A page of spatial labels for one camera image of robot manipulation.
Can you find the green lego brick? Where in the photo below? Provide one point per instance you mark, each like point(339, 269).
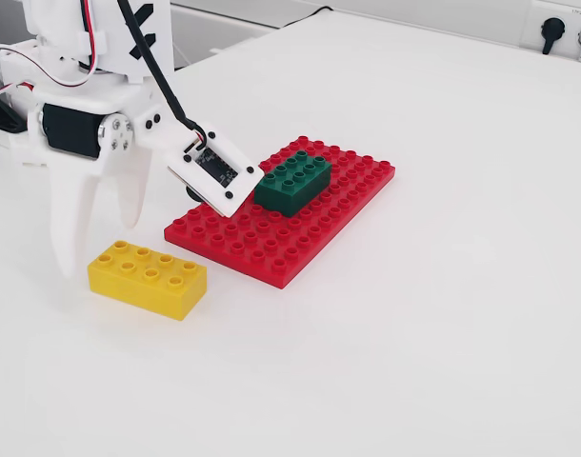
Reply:
point(290, 192)

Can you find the black power plug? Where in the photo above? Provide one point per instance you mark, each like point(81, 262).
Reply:
point(552, 31)

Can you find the red lego baseplate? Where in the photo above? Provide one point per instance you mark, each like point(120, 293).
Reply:
point(271, 247)

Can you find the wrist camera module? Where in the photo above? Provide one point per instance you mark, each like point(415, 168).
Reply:
point(214, 166)

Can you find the white wall socket strip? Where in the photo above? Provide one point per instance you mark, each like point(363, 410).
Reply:
point(531, 24)

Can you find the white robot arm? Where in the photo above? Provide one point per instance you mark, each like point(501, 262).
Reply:
point(109, 38)

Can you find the yellow lego brick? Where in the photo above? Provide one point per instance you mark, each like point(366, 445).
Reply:
point(143, 285)

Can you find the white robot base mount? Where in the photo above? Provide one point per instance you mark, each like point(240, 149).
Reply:
point(9, 143)

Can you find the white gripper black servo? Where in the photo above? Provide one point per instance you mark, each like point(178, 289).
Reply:
point(76, 125)

